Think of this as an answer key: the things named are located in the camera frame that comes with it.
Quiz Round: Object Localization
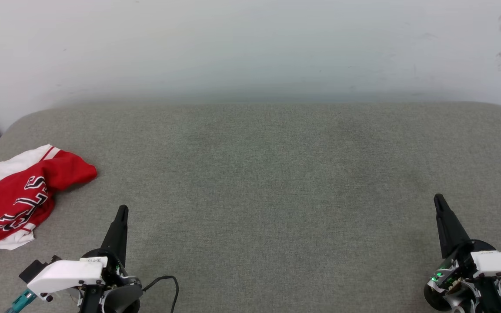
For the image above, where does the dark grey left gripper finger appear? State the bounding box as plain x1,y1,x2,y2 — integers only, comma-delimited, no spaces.
101,205,129,266

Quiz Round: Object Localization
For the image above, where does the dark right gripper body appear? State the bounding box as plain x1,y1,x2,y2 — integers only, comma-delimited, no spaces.
424,239,499,312

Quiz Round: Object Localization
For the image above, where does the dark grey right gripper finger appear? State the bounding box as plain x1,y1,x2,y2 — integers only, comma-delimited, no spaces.
434,194,471,260

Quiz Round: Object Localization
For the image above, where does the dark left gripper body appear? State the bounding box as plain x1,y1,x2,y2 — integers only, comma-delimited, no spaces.
80,248,143,292

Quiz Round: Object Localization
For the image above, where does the red and white t-shirt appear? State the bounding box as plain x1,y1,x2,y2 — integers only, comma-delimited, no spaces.
0,144,98,255

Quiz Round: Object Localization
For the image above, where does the thin black cable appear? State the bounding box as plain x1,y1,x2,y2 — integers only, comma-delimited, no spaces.
142,276,180,313

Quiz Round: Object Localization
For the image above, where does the teal cable connector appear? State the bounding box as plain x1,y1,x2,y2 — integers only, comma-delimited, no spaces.
6,289,38,313

